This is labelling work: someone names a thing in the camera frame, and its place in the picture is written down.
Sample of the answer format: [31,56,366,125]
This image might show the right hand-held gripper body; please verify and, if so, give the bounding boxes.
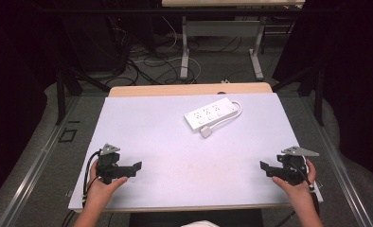
[275,146,320,186]

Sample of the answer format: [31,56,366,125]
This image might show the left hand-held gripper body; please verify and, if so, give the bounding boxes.
[96,143,123,185]

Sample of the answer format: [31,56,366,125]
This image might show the person's right hand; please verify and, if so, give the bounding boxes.
[271,159,317,203]

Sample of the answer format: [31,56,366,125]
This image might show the person's left hand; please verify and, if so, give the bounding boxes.
[85,159,130,206]

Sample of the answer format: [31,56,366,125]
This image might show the white table cover board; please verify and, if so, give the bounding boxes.
[67,92,324,213]

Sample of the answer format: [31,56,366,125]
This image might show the white power plug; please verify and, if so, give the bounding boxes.
[200,125,214,139]

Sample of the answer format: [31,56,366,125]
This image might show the white power strip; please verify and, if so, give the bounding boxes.
[184,96,240,133]

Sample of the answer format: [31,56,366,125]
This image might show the black metal stand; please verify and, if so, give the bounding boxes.
[270,58,327,128]
[54,61,112,126]

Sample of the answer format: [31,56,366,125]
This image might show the wooden table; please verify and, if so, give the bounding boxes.
[68,81,324,214]

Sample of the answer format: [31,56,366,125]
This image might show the person's white clothing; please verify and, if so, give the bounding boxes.
[180,219,221,227]

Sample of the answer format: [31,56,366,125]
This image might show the dark equipment cabinet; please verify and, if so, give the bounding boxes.
[60,10,127,74]

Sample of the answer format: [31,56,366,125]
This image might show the white-legged desk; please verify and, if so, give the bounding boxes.
[161,0,306,81]

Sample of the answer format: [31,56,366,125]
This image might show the black horizontal bar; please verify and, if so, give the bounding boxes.
[37,7,337,15]

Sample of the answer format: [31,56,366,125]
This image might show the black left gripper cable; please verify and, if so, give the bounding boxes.
[81,149,102,209]

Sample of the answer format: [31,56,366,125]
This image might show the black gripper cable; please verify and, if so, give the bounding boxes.
[274,159,322,227]
[81,149,102,209]

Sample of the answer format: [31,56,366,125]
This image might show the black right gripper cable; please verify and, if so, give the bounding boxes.
[274,159,322,227]

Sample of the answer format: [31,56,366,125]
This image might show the metal floor rail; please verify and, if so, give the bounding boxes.
[300,94,373,227]
[0,95,81,227]

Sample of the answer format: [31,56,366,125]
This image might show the white power strip cable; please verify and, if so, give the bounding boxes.
[206,99,243,131]

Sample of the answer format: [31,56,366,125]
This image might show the black floor cables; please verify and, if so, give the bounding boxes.
[107,17,244,87]

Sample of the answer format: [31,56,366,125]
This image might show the white floor cable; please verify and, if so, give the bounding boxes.
[133,15,203,84]

